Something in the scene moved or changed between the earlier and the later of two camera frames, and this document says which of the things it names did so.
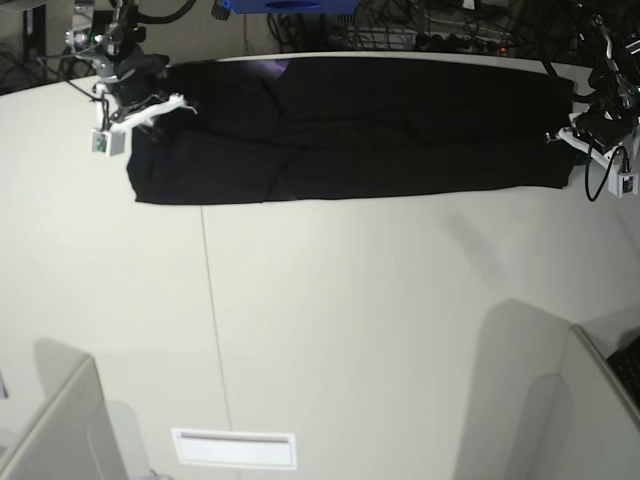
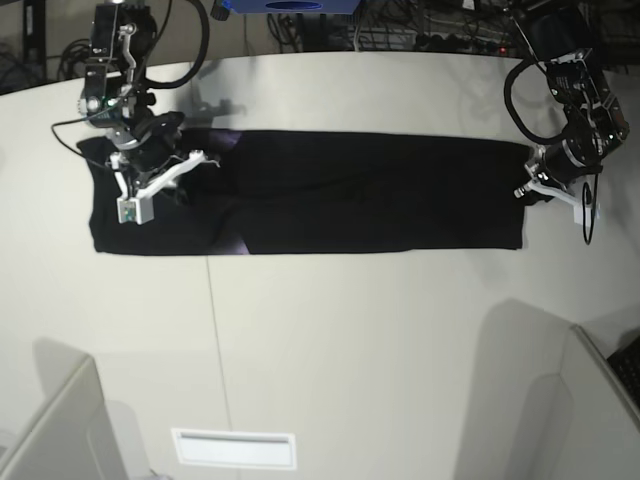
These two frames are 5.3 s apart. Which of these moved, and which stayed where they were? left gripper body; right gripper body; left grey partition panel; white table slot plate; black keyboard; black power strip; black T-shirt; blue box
Moved: left gripper body; black T-shirt; right gripper body
Stayed: blue box; left grey partition panel; black power strip; black keyboard; white table slot plate
